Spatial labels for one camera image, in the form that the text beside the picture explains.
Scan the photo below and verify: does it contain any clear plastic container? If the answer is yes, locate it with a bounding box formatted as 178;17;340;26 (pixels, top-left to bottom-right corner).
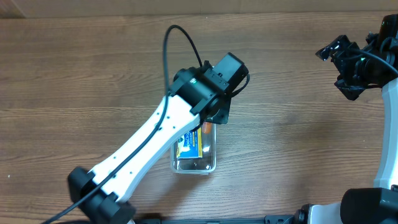
170;124;216;175

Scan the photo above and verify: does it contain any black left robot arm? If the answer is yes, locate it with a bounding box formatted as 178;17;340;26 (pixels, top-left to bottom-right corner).
68;53;249;223

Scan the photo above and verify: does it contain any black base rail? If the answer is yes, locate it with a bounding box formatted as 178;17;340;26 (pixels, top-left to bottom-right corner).
134;215;294;224

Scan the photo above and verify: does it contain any orange tube white cap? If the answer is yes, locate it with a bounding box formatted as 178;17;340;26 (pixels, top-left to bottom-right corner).
201;122;213;134

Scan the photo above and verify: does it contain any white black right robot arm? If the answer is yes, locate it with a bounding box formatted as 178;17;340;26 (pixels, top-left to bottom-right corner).
280;14;397;224

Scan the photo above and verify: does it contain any blue yellow VapoDrops box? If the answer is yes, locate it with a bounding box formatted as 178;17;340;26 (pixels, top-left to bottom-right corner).
176;128;203;159

